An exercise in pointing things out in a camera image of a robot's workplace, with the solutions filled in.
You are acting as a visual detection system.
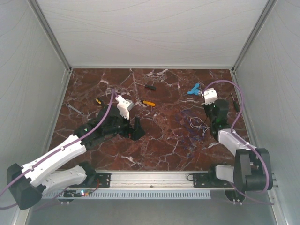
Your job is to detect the grey slotted cable duct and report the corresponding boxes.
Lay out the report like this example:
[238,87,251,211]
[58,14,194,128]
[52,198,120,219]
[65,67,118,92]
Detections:
[32,189,211,200]

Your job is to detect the yellow handled screwdriver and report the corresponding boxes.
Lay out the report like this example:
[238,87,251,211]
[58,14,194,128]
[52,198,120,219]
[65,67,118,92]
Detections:
[138,99,156,107]

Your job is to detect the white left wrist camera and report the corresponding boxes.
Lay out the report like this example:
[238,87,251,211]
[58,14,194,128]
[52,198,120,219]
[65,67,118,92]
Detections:
[115,95,134,120]

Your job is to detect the black left mount plate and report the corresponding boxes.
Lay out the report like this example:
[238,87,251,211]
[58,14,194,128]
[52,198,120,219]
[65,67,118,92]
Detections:
[70,172,111,188]

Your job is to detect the black right mount plate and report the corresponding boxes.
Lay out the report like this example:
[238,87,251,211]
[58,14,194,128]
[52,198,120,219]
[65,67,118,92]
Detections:
[186,172,224,188]

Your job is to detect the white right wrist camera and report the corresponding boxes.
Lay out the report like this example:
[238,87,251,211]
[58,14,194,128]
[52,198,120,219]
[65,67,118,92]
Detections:
[202,88,218,105]

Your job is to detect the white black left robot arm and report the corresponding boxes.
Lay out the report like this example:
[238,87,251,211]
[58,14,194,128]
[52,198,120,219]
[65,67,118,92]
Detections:
[7,106,146,210]

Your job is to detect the black handled screwdriver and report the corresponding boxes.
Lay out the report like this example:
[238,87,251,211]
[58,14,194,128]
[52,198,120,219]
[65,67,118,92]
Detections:
[136,83,156,90]

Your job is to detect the small black screwdriver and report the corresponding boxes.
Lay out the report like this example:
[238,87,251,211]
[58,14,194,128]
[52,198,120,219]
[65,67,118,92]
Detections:
[231,93,240,112]

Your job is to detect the silver wrench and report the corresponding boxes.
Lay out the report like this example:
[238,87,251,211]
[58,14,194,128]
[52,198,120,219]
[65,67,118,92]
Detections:
[66,104,84,115]

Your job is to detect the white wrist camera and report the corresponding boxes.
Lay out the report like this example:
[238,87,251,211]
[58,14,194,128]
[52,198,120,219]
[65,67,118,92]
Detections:
[202,88,218,105]
[115,95,134,120]

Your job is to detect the black mount plate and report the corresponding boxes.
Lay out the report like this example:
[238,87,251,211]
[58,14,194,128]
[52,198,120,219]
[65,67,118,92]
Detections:
[70,172,111,188]
[186,172,224,188]

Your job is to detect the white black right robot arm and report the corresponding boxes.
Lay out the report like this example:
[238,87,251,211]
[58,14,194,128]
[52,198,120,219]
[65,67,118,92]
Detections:
[203,99,273,192]

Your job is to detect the white wire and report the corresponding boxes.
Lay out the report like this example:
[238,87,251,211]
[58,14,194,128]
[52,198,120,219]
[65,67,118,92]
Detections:
[189,116,209,136]

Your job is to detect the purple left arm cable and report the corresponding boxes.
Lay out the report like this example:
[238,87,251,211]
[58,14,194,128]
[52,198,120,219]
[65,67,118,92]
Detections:
[0,88,119,210]

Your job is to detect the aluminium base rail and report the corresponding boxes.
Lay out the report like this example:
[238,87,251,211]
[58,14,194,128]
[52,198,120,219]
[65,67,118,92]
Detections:
[23,170,278,188]

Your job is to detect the blue plastic connector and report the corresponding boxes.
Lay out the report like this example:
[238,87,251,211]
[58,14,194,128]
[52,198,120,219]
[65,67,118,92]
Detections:
[187,83,202,96]

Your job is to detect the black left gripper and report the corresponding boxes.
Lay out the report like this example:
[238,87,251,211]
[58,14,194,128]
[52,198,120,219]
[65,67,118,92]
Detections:
[105,110,146,141]

